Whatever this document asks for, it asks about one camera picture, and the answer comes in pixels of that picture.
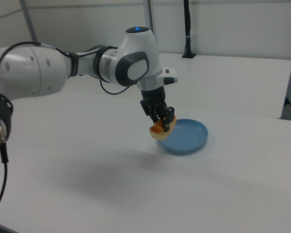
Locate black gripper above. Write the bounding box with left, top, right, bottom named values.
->
left=139, top=87, right=176, bottom=133

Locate bread with orange topping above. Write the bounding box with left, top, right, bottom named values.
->
left=149, top=115, right=178, bottom=141

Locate blue round plate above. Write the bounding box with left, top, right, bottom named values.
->
left=157, top=118, right=209, bottom=156

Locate black pole with base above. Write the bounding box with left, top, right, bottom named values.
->
left=181, top=0, right=197, bottom=59

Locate grey metal frame post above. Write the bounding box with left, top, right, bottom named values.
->
left=18, top=0, right=39, bottom=42
left=143, top=0, right=159, bottom=32

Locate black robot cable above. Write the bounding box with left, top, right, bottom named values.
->
left=0, top=41, right=130, bottom=219

